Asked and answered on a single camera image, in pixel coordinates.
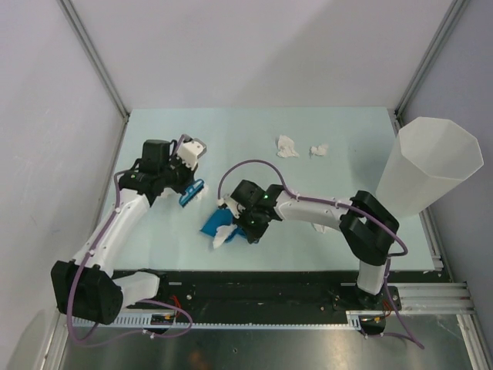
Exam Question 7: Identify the blue dustpan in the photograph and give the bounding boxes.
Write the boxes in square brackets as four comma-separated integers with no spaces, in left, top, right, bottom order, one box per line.
[200,209,246,243]

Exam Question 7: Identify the paper scrap back middle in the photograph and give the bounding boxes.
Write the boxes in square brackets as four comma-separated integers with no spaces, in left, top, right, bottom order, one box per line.
[277,135,300,158]

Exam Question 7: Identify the paper scrap centre back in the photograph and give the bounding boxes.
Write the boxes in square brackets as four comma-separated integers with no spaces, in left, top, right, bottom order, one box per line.
[213,224,236,249]

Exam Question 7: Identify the white slotted cable duct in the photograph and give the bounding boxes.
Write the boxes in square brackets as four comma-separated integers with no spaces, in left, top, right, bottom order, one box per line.
[115,311,365,331]

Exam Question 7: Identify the white translucent waste bin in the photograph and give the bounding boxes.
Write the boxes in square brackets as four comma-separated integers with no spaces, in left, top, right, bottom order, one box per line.
[376,116,484,218]

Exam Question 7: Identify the paper scrap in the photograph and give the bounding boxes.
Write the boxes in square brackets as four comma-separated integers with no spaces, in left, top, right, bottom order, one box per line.
[194,183,209,201]
[310,143,329,156]
[277,135,300,158]
[213,224,236,249]
[312,224,329,234]
[160,188,175,198]

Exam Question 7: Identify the paper scrap left front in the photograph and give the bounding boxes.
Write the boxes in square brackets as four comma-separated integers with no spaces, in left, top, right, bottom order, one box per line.
[160,188,175,198]

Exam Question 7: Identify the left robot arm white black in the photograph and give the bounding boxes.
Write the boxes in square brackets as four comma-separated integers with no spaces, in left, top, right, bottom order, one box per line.
[51,135,206,325]

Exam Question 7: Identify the paper scrap front right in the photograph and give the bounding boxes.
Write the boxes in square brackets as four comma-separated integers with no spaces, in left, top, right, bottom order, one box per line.
[312,224,329,234]

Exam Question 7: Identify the blue hand brush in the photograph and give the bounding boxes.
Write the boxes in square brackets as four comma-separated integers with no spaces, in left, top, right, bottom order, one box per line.
[179,179,205,207]

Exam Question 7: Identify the right aluminium frame post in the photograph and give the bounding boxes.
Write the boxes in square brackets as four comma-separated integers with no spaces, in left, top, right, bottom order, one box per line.
[394,0,470,119]

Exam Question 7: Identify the aluminium frame rail right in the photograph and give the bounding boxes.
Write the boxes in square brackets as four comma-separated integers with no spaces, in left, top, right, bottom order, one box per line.
[394,283,475,315]

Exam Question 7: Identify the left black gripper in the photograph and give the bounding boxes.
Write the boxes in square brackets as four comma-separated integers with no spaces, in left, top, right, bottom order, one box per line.
[159,152,198,195]

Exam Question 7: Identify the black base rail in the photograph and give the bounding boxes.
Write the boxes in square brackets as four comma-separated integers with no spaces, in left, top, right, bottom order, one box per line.
[126,269,404,325]

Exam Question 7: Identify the paper scrap back right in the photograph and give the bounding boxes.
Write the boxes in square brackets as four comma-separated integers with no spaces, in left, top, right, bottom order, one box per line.
[310,143,329,156]

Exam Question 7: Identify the left aluminium frame post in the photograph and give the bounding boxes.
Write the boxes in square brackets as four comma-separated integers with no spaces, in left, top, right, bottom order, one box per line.
[57,0,129,122]

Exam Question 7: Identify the aluminium frame post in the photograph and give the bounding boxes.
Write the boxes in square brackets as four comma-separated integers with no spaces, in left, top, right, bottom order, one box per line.
[394,0,470,119]
[57,0,129,122]

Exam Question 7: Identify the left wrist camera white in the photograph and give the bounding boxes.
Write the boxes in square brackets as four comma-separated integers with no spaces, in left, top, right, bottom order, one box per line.
[177,135,206,170]

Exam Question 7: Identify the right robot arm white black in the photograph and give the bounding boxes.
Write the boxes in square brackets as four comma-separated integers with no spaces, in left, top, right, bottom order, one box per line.
[225,180,400,309]

